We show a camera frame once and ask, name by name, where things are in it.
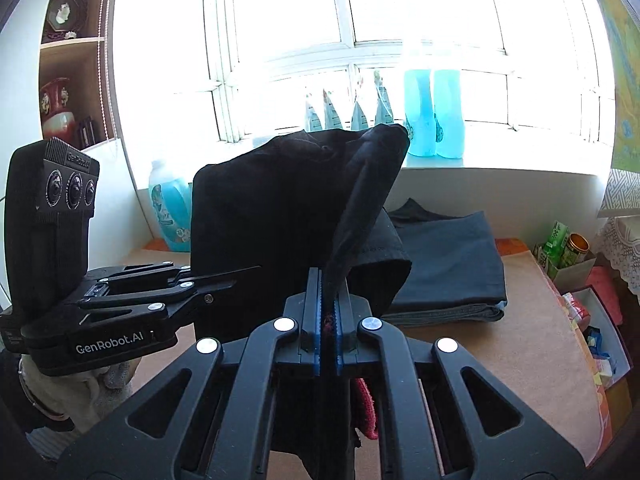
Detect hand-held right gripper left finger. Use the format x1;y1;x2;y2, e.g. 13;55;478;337
57;267;328;480

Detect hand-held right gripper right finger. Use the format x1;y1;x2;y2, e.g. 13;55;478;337
327;280;586;480

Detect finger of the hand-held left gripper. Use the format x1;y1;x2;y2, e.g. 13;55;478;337
77;265;262;320
86;261;194;294

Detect black pants red waistband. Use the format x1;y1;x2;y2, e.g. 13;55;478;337
190;122;413;480

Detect person's left forearm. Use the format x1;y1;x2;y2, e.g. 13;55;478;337
0;350;76;436

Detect folded dark navy pants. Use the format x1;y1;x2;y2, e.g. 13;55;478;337
382;198;507;318

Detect person's left hand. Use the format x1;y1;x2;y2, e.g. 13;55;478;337
20;357;133;433

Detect blue detergent bottle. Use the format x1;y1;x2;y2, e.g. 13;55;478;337
148;159;194;253

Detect folded grey jeans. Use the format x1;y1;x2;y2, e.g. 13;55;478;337
385;300;507;327

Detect dark books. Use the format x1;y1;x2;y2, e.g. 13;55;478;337
77;116;99;149

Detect red vase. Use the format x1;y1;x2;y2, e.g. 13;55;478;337
40;77;77;142

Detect pink table blanket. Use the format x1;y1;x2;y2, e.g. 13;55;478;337
120;247;601;466

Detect wooden shelf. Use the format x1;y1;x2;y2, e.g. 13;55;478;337
39;0;122;152

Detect grey ribbed cloth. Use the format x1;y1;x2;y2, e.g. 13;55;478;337
25;430;67;462

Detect blue refill pouch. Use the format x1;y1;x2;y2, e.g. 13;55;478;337
322;89;347;131
372;70;398;128
304;87;325;133
350;97;371;131

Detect dark framed ornament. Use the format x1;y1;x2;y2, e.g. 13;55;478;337
42;0;89;43

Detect small cardboard box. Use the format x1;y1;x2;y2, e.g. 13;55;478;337
532;245;597;292

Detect tall light blue bottle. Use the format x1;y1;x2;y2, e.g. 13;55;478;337
402;67;437;157
432;67;467;159

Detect gold tin can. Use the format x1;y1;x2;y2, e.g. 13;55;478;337
565;232;591;266

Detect white box of packets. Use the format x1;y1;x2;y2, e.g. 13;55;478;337
562;285;632;392

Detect pink cloth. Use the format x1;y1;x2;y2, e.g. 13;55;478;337
587;265;624;327

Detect white lace cloth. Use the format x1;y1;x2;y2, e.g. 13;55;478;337
597;215;640;306

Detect grey patterned box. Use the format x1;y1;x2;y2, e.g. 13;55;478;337
597;167;640;218

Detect white beaded cord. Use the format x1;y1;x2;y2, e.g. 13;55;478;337
97;0;114;142

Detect white window frame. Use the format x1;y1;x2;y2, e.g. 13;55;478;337
200;0;616;147

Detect wall map poster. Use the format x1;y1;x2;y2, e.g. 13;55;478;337
582;0;640;172

